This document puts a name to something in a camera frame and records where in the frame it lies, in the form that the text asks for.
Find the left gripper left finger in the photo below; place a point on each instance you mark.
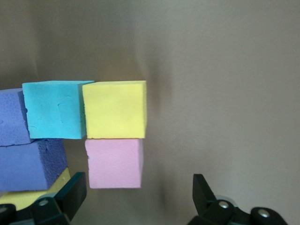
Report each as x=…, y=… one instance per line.
x=70, y=197

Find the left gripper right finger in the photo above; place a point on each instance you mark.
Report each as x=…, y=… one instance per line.
x=204, y=201

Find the yellow foam block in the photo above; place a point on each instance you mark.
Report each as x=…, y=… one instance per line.
x=21, y=198
x=114, y=110

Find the pink foam block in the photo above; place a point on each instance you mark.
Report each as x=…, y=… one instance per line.
x=114, y=164

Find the blue foam block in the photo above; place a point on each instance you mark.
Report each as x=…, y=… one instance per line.
x=54, y=110

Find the purple foam block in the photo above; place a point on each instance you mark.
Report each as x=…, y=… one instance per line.
x=23, y=164
x=11, y=117

